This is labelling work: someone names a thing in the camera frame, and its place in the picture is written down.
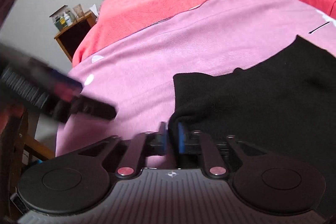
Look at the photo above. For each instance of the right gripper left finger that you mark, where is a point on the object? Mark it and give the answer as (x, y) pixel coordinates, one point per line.
(140, 147)

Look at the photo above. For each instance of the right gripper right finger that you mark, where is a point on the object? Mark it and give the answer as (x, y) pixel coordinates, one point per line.
(201, 143)

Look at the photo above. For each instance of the black pants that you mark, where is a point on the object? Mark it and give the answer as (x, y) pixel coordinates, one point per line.
(285, 104)

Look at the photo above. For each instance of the wooden nightstand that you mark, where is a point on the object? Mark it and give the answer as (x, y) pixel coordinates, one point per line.
(70, 38)

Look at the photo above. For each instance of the pink printed bed sheet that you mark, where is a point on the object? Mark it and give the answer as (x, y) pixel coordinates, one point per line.
(216, 38)

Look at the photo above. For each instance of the bottles on nightstand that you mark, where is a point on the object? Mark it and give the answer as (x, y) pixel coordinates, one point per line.
(65, 16)

